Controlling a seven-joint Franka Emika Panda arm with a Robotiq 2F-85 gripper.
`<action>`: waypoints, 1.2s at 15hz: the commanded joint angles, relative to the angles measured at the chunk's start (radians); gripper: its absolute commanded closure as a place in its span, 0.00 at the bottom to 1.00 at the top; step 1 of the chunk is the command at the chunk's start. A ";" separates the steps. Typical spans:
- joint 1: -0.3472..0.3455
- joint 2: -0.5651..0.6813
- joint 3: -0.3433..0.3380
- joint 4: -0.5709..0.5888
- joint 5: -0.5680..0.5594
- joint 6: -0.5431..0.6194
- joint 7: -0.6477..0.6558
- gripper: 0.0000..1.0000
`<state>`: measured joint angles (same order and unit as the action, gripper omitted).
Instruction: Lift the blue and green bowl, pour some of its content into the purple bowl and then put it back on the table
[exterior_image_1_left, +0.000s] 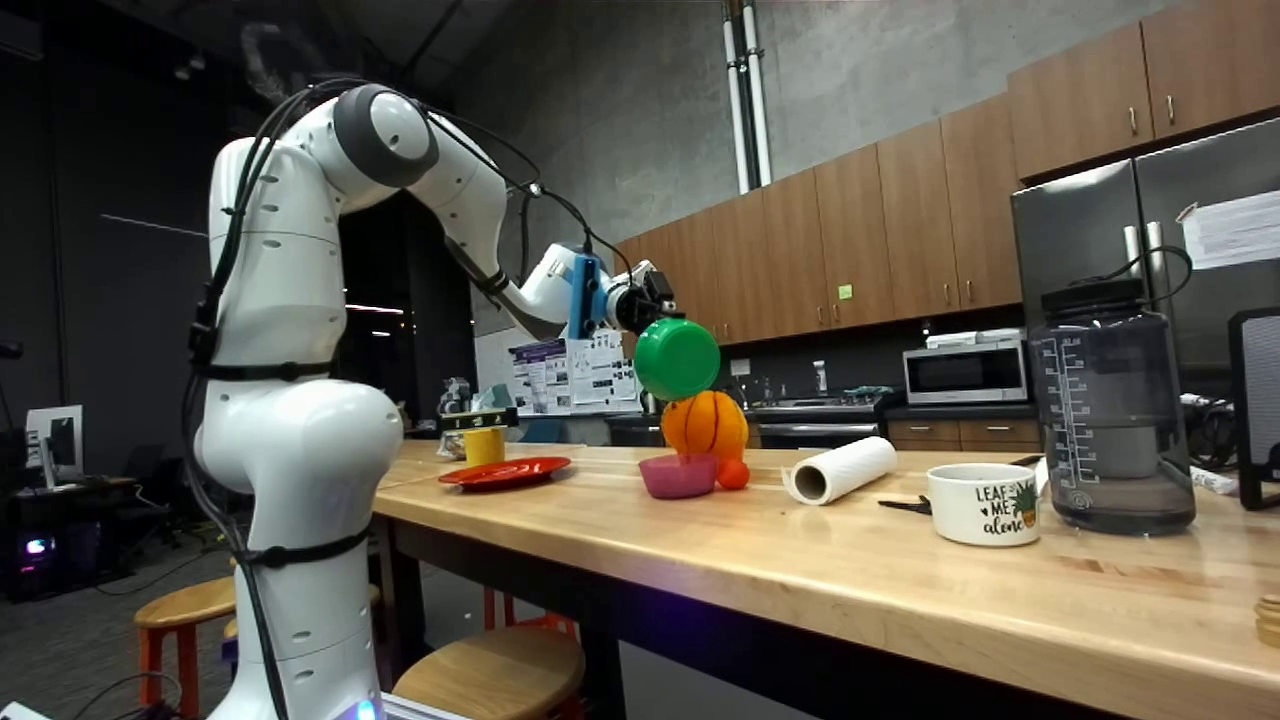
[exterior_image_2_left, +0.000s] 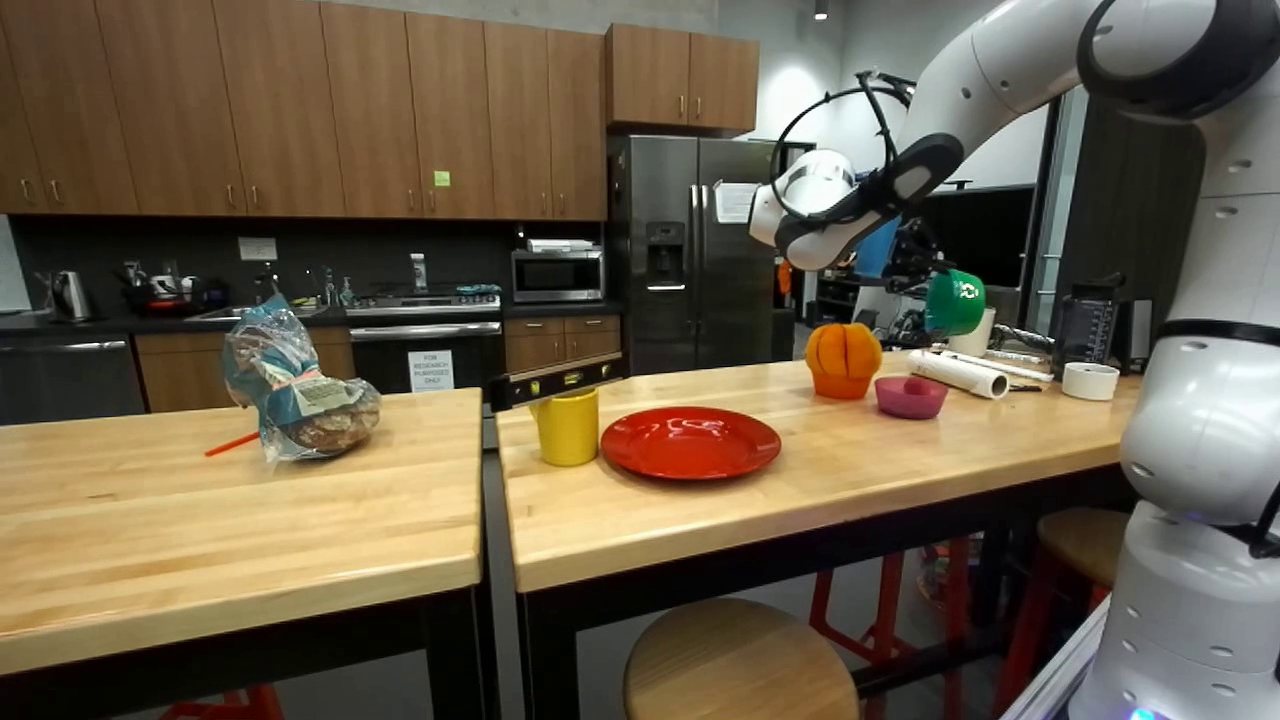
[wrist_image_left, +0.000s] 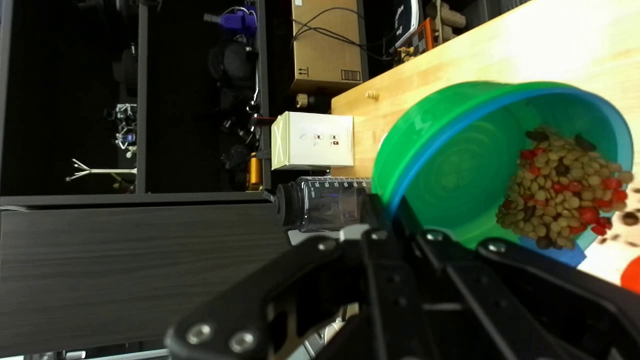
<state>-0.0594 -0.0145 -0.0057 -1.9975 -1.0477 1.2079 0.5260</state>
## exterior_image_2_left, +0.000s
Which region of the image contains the blue and green bowl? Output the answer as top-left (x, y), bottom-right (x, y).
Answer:
top-left (923, 268), bottom-right (987, 339)

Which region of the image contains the purple bowl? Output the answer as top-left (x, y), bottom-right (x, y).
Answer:
top-left (874, 375), bottom-right (950, 421)

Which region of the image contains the black monitor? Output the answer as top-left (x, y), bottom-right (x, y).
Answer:
top-left (918, 184), bottom-right (1038, 292)

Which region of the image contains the white cup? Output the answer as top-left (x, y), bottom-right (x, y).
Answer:
top-left (947, 307), bottom-right (998, 359)

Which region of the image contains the orange pumpkin-shaped container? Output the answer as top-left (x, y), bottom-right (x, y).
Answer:
top-left (804, 322), bottom-right (885, 401)

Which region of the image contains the white paper roll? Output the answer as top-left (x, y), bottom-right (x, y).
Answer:
top-left (905, 348), bottom-right (1011, 401)

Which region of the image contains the thin white tube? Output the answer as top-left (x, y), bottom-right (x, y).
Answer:
top-left (940, 349), bottom-right (1054, 384)

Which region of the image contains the paper sheet on refrigerator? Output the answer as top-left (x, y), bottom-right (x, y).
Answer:
top-left (712, 179), bottom-right (763, 226)

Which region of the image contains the white tape roll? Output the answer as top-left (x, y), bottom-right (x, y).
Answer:
top-left (1061, 362), bottom-right (1121, 402)

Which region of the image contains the stainless steel refrigerator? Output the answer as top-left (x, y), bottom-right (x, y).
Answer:
top-left (606, 134), bottom-right (793, 377)

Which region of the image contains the red plate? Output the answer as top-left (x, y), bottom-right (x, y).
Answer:
top-left (600, 405), bottom-right (783, 482)

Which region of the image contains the brown cabinet over refrigerator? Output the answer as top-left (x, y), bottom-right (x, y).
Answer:
top-left (604, 22), bottom-right (761, 138)

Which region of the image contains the round wooden stool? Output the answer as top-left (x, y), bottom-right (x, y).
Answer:
top-left (622, 596), bottom-right (862, 720)
top-left (995, 506), bottom-right (1133, 706)

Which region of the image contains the microwave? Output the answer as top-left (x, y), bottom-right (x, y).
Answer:
top-left (510, 247), bottom-right (606, 305)

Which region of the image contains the brown base cabinet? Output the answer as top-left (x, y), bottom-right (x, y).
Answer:
top-left (502, 314), bottom-right (624, 377)
top-left (133, 325), bottom-right (357, 414)

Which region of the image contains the red metal stool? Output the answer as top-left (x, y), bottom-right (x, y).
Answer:
top-left (808, 538), bottom-right (973, 720)
top-left (158, 682), bottom-right (287, 720)

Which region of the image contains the black spirit level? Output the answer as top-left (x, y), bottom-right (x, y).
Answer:
top-left (489, 352), bottom-right (630, 414)

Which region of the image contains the yellow mug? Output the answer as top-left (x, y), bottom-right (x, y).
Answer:
top-left (529, 387), bottom-right (601, 468)

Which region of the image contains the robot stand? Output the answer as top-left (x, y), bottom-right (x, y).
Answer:
top-left (998, 595), bottom-right (1113, 720)

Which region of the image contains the stove with oven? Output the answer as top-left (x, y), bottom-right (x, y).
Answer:
top-left (344, 290), bottom-right (505, 397)

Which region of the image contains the white paper sign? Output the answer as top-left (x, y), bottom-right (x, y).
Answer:
top-left (407, 349), bottom-right (457, 394)

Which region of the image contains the bagged bread loaf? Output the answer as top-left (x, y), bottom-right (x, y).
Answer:
top-left (221, 294), bottom-right (384, 464)

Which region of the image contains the wooden table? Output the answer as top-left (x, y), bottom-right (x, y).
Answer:
top-left (0, 387), bottom-right (501, 720)

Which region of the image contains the electric kettle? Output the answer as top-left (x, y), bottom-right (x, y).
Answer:
top-left (49, 269), bottom-right (94, 324)

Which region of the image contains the dishwasher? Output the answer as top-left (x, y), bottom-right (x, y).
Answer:
top-left (0, 334), bottom-right (148, 427)

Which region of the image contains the row of brown wall cabinets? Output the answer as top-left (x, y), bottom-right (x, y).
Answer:
top-left (0, 0), bottom-right (609, 222)

